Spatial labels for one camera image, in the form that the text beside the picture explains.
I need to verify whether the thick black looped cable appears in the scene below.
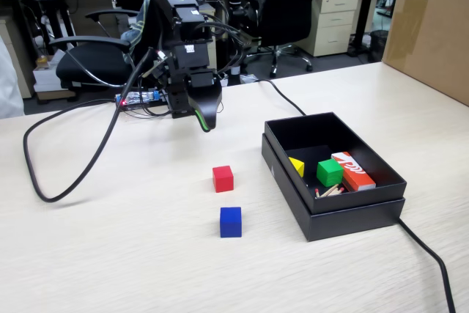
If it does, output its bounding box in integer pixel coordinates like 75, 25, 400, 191
22, 47, 155, 204

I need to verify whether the white box stack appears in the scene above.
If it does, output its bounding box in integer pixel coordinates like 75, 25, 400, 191
32, 54, 76, 101

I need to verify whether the black mesh office chair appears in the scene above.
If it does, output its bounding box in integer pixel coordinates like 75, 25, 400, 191
241, 0, 325, 79

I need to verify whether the red and white matchbox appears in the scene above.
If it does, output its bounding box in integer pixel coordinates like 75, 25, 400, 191
331, 150, 377, 192

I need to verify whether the black trash bin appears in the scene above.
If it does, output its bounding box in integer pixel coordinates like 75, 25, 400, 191
368, 29, 389, 64

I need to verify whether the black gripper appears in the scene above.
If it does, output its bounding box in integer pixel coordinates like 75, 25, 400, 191
182, 67, 224, 133

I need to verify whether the red cube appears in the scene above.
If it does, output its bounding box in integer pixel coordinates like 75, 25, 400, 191
212, 165, 235, 194

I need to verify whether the black office chair with armrests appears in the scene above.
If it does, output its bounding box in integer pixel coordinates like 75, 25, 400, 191
48, 0, 173, 90

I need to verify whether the person white shirt torso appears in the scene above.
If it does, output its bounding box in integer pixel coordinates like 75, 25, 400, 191
0, 36, 25, 119

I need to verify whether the yellow wooden block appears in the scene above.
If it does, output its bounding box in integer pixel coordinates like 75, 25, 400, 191
288, 156, 306, 178

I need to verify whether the white drawer cabinet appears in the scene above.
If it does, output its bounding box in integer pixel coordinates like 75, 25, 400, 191
296, 0, 360, 58

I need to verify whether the green cube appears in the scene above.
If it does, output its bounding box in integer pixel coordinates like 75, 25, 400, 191
316, 158, 344, 188

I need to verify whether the thin black wire bundle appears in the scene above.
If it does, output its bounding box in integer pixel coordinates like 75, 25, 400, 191
197, 0, 247, 76

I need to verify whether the black open box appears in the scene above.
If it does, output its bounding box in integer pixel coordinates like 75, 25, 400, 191
261, 133, 406, 243

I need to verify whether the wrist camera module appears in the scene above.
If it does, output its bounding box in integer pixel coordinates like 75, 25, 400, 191
142, 48, 173, 79

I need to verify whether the plaid cloth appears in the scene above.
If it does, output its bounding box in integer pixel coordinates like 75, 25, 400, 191
120, 0, 152, 68

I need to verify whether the blue cube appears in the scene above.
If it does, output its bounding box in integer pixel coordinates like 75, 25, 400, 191
219, 206, 243, 238

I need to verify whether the long black power cable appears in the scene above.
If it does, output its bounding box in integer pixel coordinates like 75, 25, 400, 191
240, 78, 457, 313

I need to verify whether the large cardboard box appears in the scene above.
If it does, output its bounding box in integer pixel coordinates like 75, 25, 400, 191
380, 0, 469, 107

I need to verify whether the controller board with red LED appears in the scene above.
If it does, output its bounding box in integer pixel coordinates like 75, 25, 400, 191
115, 89, 169, 112

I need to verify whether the beige drawer cabinet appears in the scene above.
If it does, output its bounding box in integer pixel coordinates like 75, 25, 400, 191
0, 15, 36, 101
199, 1, 218, 65

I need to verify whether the black box tray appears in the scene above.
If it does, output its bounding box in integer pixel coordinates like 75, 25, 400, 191
264, 111, 408, 215

